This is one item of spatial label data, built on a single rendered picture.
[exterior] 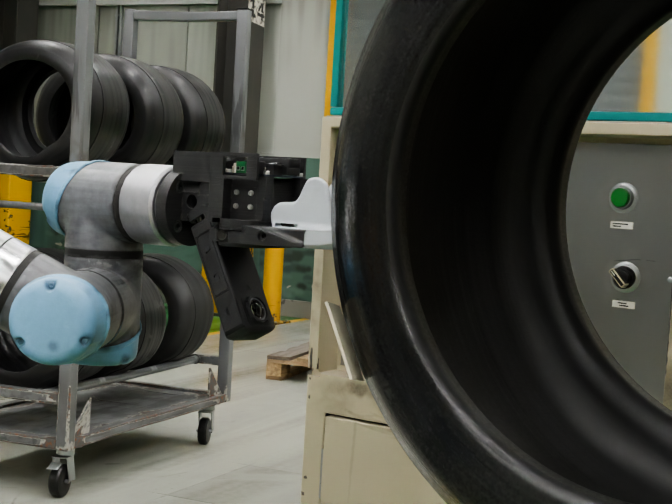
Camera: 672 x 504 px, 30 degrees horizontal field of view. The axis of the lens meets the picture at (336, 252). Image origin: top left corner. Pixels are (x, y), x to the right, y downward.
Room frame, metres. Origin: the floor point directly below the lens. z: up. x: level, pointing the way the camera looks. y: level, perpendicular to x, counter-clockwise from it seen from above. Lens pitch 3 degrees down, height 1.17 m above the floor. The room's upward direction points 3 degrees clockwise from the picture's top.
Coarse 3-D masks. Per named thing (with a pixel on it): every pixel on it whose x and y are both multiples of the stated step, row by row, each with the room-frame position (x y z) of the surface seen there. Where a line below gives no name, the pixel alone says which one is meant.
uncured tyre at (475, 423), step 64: (448, 0) 0.87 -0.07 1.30; (512, 0) 1.05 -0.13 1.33; (576, 0) 1.09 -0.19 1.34; (640, 0) 1.07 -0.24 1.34; (384, 64) 0.90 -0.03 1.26; (448, 64) 1.04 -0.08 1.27; (512, 64) 1.10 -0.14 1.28; (576, 64) 1.10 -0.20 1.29; (384, 128) 0.89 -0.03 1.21; (448, 128) 1.08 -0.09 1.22; (512, 128) 1.12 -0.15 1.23; (576, 128) 1.12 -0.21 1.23; (384, 192) 0.89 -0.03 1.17; (448, 192) 1.09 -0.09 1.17; (512, 192) 1.13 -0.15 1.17; (384, 256) 0.89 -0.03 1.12; (448, 256) 1.09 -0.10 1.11; (512, 256) 1.12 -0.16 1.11; (384, 320) 0.89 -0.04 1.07; (448, 320) 1.06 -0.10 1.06; (512, 320) 1.11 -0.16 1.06; (576, 320) 1.09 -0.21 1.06; (384, 384) 0.89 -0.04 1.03; (448, 384) 0.87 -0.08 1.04; (512, 384) 1.08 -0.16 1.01; (576, 384) 1.09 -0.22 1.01; (448, 448) 0.86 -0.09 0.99; (512, 448) 0.84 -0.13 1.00; (576, 448) 1.06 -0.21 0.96; (640, 448) 1.05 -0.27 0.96
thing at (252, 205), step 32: (192, 160) 1.13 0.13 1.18; (224, 160) 1.08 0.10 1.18; (256, 160) 1.06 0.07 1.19; (288, 160) 1.10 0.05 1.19; (160, 192) 1.13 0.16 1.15; (192, 192) 1.13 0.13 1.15; (224, 192) 1.08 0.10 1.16; (256, 192) 1.07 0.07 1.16; (288, 192) 1.10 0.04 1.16; (160, 224) 1.13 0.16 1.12; (192, 224) 1.15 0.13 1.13; (224, 224) 1.08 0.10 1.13; (256, 224) 1.07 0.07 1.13; (288, 224) 1.10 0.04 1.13
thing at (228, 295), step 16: (208, 224) 1.11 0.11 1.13; (208, 240) 1.11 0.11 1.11; (208, 256) 1.11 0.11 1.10; (224, 256) 1.10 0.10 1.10; (240, 256) 1.12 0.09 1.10; (208, 272) 1.11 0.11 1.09; (224, 272) 1.10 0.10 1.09; (240, 272) 1.11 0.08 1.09; (256, 272) 1.13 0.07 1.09; (224, 288) 1.10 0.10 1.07; (240, 288) 1.10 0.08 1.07; (256, 288) 1.12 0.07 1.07; (224, 304) 1.09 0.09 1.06; (240, 304) 1.09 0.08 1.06; (256, 304) 1.10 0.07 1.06; (224, 320) 1.09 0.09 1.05; (240, 320) 1.08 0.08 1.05; (256, 320) 1.09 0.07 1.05; (272, 320) 1.11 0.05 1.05; (240, 336) 1.09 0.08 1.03; (256, 336) 1.10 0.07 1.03
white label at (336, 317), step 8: (328, 304) 0.92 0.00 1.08; (328, 312) 0.92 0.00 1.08; (336, 312) 0.93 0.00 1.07; (336, 320) 0.92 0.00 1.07; (344, 320) 0.95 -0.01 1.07; (336, 328) 0.91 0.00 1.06; (344, 328) 0.94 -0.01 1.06; (336, 336) 0.91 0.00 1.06; (344, 336) 0.93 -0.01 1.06; (344, 344) 0.92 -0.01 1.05; (352, 344) 0.95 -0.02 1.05; (344, 352) 0.91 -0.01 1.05; (352, 352) 0.94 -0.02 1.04; (344, 360) 0.91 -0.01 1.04; (352, 360) 0.93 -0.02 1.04; (352, 368) 0.92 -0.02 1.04; (352, 376) 0.91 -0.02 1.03; (360, 376) 0.93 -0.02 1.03
